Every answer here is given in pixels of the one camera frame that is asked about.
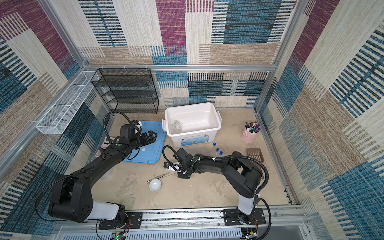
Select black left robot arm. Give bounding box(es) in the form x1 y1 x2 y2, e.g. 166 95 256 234
48 124 158 226

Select black metal tongs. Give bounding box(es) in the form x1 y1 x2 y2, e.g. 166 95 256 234
146 172 170 184

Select white mesh wall basket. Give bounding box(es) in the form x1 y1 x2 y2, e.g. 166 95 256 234
36 71 95 135

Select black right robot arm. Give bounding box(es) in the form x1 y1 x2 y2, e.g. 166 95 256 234
167 148 269 225

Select white ceramic mortar bowl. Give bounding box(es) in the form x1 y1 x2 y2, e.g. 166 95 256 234
149 179 162 192

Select brown plastic scoop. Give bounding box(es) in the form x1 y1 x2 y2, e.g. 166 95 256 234
246 148 264 163

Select blue plastic bin lid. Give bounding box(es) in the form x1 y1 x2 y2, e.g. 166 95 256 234
124 121 166 165

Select black wire shelf rack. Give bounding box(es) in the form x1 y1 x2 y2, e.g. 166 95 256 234
91 68 160 114

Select pink calculator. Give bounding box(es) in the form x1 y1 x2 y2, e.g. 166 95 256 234
95 137 110 158

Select pink metal pen bucket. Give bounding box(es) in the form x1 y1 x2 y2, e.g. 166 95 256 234
241 122 261 143

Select white plastic storage bin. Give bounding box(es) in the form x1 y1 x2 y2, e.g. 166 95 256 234
162 103 223 147

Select clear glass flask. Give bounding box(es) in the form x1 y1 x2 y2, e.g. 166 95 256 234
172 120 183 134

